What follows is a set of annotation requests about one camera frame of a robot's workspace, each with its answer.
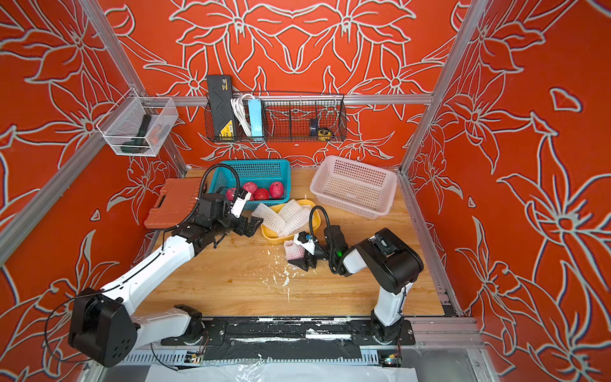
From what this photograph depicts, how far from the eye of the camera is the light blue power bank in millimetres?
898

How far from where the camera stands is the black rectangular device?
867mm

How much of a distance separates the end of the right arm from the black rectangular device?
1.79 feet

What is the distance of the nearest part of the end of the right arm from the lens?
2.61 ft

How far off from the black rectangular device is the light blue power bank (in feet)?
0.23

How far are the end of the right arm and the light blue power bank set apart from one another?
18.9 inches
